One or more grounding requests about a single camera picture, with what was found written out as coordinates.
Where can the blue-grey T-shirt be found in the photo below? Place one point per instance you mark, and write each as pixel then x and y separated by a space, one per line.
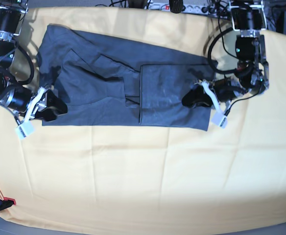
pixel 110 81

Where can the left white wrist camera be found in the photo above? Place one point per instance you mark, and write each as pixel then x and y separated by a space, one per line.
pixel 219 119

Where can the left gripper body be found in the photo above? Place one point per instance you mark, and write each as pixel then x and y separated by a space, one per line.
pixel 222 92

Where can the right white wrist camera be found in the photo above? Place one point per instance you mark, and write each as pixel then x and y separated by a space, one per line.
pixel 24 130

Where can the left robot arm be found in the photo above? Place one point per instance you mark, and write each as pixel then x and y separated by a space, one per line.
pixel 251 76

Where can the black round camera pole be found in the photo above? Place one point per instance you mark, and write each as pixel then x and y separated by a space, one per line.
pixel 176 6

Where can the white power strip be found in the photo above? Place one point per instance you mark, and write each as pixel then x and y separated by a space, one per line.
pixel 204 9

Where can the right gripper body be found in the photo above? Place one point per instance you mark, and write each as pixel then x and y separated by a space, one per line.
pixel 37 105

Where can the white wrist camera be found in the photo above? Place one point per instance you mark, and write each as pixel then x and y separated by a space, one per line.
pixel 219 119
pixel 24 130

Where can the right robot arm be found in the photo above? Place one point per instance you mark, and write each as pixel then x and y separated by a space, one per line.
pixel 23 103

